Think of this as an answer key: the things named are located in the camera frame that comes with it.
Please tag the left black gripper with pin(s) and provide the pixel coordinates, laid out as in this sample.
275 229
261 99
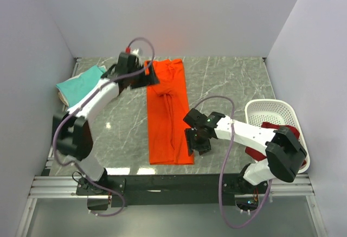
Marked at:
147 80

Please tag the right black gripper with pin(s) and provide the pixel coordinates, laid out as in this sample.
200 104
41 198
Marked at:
191 145

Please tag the orange t-shirt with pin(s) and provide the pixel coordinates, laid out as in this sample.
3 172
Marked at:
167 105

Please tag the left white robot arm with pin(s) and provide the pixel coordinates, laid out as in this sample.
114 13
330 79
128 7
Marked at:
71 131

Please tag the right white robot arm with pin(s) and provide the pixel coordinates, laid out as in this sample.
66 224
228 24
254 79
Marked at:
257 172

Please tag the folded white t-shirt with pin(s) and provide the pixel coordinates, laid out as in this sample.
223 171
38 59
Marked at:
95 72

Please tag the folded teal t-shirt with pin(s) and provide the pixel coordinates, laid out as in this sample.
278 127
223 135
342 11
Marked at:
76 89

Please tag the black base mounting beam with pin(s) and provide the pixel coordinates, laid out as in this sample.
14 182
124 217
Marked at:
181 189

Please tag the white perforated plastic basket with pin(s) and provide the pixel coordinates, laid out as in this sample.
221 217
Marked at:
276 112

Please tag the dark red t-shirt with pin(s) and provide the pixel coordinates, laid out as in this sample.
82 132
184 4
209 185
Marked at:
282 147

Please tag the folded beige t-shirt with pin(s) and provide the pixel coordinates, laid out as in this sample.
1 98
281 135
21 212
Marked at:
63 99

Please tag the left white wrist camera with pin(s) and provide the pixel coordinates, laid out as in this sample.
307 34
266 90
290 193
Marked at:
134 52

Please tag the aluminium frame rail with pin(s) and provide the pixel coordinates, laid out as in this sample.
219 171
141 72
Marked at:
44 186

